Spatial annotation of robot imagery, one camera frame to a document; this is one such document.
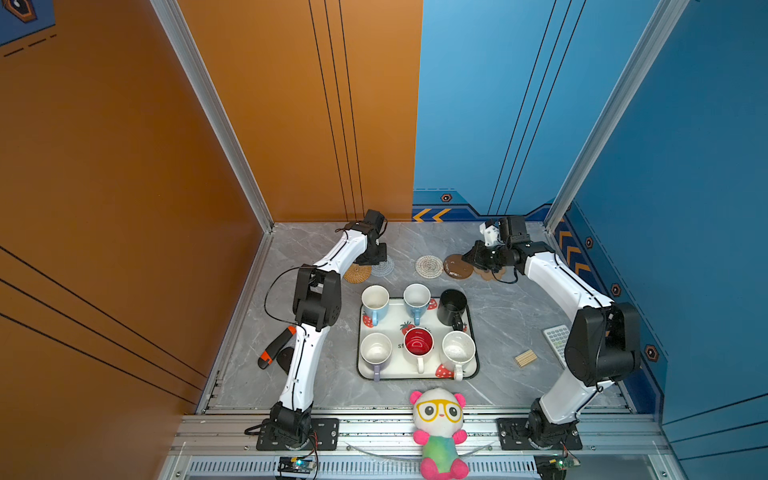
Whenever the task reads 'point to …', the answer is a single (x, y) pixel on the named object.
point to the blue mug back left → (375, 301)
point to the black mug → (451, 306)
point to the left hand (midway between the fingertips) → (379, 257)
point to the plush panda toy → (438, 415)
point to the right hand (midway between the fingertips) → (461, 256)
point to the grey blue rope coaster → (383, 268)
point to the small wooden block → (525, 358)
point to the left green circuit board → (296, 465)
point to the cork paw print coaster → (488, 275)
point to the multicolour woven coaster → (429, 266)
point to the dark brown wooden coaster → (456, 267)
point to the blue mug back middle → (417, 298)
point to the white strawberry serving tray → (403, 366)
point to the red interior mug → (419, 342)
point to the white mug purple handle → (375, 350)
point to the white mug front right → (458, 348)
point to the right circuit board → (554, 466)
